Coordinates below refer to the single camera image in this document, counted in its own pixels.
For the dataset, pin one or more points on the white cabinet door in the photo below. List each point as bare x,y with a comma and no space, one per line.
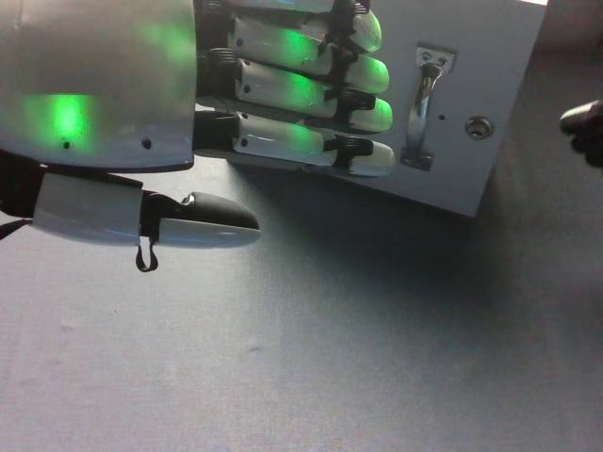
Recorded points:
452,183

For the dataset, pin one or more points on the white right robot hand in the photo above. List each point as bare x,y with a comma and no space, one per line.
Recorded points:
589,132

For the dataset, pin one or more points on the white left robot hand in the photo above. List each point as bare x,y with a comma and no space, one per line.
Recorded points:
103,70

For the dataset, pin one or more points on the round metal keyhole lock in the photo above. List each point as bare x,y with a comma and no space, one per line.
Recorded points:
479,127

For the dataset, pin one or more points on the grey table cloth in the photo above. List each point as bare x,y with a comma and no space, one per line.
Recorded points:
301,353

